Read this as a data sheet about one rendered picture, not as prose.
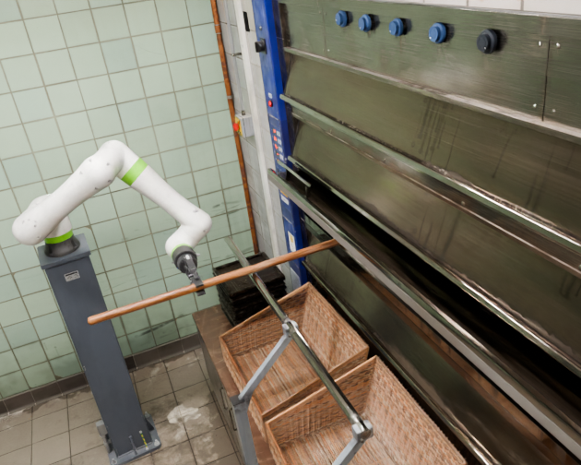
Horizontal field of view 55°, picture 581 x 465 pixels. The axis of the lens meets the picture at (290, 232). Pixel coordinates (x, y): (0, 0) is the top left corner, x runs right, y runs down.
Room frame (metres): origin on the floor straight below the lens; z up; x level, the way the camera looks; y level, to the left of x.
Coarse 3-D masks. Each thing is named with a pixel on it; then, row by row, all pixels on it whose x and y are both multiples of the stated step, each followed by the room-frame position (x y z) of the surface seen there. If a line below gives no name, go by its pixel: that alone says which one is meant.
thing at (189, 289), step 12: (336, 240) 1.90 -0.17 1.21; (300, 252) 1.85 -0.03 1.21; (312, 252) 1.86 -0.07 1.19; (264, 264) 1.80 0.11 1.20; (276, 264) 1.81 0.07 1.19; (228, 276) 1.75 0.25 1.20; (240, 276) 1.77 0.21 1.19; (180, 288) 1.71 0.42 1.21; (192, 288) 1.71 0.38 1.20; (204, 288) 1.72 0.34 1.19; (144, 300) 1.66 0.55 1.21; (156, 300) 1.67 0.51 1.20; (168, 300) 1.68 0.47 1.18; (108, 312) 1.62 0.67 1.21; (120, 312) 1.62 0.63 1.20
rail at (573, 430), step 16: (272, 176) 2.12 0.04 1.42; (336, 224) 1.59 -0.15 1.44; (352, 240) 1.47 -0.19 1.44; (368, 256) 1.38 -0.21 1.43; (384, 272) 1.29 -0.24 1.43; (400, 288) 1.21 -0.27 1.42; (432, 304) 1.10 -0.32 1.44; (448, 320) 1.03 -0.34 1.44; (464, 336) 0.97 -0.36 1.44; (480, 352) 0.91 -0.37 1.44; (496, 368) 0.87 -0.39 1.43; (512, 384) 0.82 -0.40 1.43; (528, 384) 0.81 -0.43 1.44; (544, 400) 0.76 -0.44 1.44; (560, 416) 0.71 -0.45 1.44; (576, 432) 0.68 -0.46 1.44
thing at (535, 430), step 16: (352, 256) 1.81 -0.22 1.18; (368, 272) 1.69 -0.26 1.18; (384, 288) 1.58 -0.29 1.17; (400, 304) 1.48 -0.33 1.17; (416, 320) 1.40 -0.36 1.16; (432, 336) 1.32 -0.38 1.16; (448, 352) 1.24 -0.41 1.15; (464, 368) 1.17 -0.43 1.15; (480, 384) 1.11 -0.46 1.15; (512, 400) 1.01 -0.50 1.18; (528, 416) 0.95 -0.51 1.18; (544, 432) 0.90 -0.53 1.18; (560, 448) 0.85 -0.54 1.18; (576, 464) 0.81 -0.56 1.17
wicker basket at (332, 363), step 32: (256, 320) 2.08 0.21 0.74; (320, 320) 2.02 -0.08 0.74; (224, 352) 1.97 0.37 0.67; (256, 352) 2.05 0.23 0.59; (288, 352) 2.01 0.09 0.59; (320, 352) 1.96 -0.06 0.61; (352, 352) 1.75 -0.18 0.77; (288, 384) 1.82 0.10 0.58; (320, 384) 1.78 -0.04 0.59; (256, 416) 1.60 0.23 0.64
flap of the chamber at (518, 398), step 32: (288, 192) 1.96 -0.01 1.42; (320, 192) 1.96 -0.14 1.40; (320, 224) 1.68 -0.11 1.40; (352, 224) 1.64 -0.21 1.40; (384, 256) 1.40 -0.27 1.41; (416, 256) 1.41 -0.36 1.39; (416, 288) 1.22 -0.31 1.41; (448, 288) 1.22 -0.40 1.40; (480, 320) 1.06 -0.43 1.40; (512, 352) 0.93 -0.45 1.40; (544, 352) 0.94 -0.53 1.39; (544, 384) 0.83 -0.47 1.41; (576, 384) 0.83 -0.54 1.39; (544, 416) 0.74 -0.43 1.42; (576, 416) 0.73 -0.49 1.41; (576, 448) 0.66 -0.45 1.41
